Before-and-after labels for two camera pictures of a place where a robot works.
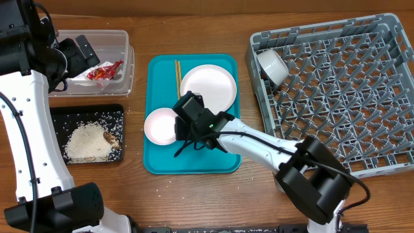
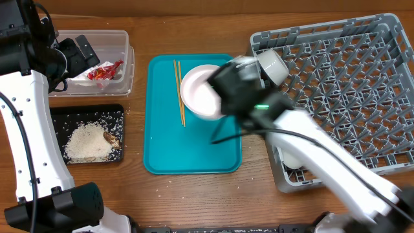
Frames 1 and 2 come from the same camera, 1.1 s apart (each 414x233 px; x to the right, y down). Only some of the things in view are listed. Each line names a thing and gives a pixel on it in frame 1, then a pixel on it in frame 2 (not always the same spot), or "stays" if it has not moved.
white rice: [87, 145] stays
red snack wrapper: [107, 72] stays
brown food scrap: [112, 140] stays
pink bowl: [159, 126] -> [198, 96]
